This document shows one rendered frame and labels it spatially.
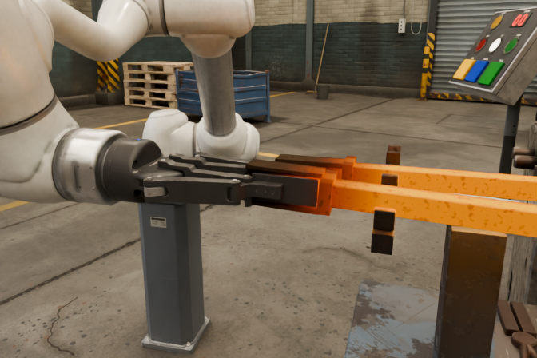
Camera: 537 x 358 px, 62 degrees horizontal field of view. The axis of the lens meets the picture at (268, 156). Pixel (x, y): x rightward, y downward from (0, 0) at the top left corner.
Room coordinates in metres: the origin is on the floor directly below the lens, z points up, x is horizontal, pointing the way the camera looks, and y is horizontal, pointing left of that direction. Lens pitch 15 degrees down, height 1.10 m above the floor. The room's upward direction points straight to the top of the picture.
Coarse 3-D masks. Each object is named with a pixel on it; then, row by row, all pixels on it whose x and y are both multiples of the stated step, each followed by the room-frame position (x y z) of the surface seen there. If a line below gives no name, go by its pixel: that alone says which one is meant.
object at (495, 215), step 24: (264, 168) 0.44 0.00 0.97; (288, 168) 0.45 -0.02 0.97; (312, 168) 0.45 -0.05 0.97; (336, 192) 0.42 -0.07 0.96; (360, 192) 0.42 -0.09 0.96; (384, 192) 0.41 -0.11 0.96; (408, 192) 0.42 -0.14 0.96; (432, 192) 0.42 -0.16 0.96; (408, 216) 0.40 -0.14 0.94; (432, 216) 0.40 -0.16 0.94; (456, 216) 0.39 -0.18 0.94; (480, 216) 0.39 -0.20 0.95; (504, 216) 0.38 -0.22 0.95; (528, 216) 0.38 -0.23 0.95
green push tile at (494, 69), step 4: (492, 64) 1.38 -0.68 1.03; (496, 64) 1.35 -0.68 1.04; (500, 64) 1.33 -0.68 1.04; (504, 64) 1.32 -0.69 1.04; (488, 68) 1.38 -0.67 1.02; (492, 68) 1.36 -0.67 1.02; (496, 68) 1.34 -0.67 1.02; (500, 68) 1.32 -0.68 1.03; (484, 72) 1.39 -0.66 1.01; (488, 72) 1.37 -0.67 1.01; (492, 72) 1.34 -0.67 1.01; (496, 72) 1.32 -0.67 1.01; (484, 76) 1.37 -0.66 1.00; (488, 76) 1.35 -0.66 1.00; (492, 76) 1.33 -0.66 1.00; (496, 76) 1.32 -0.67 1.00; (480, 80) 1.38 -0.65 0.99; (484, 80) 1.36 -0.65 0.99; (488, 80) 1.33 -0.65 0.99; (492, 80) 1.32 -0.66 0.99; (484, 84) 1.35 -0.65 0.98; (488, 84) 1.32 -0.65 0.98
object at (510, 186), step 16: (288, 160) 0.57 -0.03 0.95; (304, 160) 0.56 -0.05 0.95; (320, 160) 0.56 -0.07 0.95; (336, 160) 0.56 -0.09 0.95; (352, 160) 0.56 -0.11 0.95; (352, 176) 0.54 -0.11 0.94; (368, 176) 0.53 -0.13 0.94; (400, 176) 0.52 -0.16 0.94; (416, 176) 0.52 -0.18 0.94; (432, 176) 0.51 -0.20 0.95; (448, 176) 0.51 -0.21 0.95; (464, 176) 0.50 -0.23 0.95; (480, 176) 0.50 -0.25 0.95; (496, 176) 0.50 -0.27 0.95; (512, 176) 0.50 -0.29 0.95; (528, 176) 0.50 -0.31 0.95; (448, 192) 0.51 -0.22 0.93; (464, 192) 0.50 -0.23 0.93; (480, 192) 0.50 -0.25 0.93; (496, 192) 0.49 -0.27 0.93; (512, 192) 0.49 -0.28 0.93; (528, 192) 0.48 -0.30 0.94
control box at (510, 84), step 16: (496, 16) 1.59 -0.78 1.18; (512, 16) 1.48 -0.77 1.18; (528, 16) 1.37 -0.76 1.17; (496, 32) 1.51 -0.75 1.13; (512, 32) 1.41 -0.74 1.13; (528, 32) 1.31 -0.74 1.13; (496, 48) 1.43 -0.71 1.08; (512, 48) 1.34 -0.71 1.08; (528, 48) 1.29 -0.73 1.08; (512, 64) 1.29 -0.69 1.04; (528, 64) 1.29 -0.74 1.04; (464, 80) 1.51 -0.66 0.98; (496, 80) 1.31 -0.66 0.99; (512, 80) 1.29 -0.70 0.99; (528, 80) 1.29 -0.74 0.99; (480, 96) 1.49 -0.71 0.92; (496, 96) 1.30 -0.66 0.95; (512, 96) 1.29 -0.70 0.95
